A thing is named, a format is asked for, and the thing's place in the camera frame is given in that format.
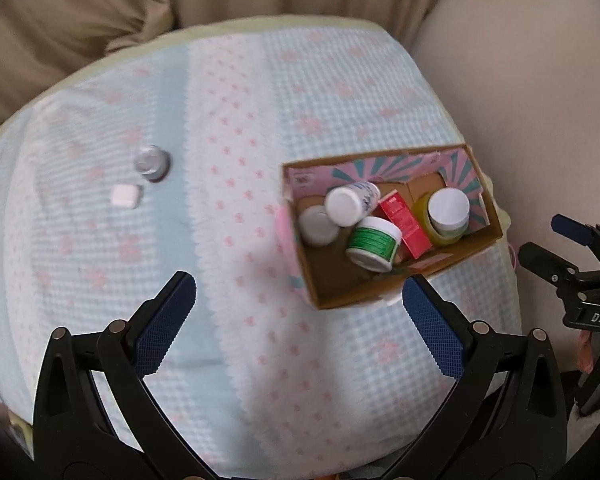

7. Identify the white lid yellow jar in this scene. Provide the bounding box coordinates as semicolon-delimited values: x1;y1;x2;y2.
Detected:
412;188;470;247

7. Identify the white medicine bottle blue label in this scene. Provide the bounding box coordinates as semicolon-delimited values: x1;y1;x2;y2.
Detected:
324;181;380;228

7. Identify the small white square case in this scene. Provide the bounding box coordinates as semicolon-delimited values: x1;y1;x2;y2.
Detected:
110;183;142;209

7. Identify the green label white-lid jar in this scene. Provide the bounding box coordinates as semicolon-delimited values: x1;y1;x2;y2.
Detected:
344;216;402;273

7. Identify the small metal can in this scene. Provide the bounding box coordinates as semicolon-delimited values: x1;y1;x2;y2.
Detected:
134;145;171;183

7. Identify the cardboard box patterned lining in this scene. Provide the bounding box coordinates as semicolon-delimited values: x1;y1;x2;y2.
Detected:
282;144;503;310

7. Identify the red carton box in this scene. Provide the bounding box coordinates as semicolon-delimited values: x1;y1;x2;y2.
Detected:
378;190;432;259

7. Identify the small white-lid jar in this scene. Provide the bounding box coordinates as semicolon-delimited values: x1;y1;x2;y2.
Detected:
298;205;340;247

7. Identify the checked floral bed blanket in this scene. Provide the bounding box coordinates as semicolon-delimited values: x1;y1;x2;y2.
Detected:
0;15;524;480

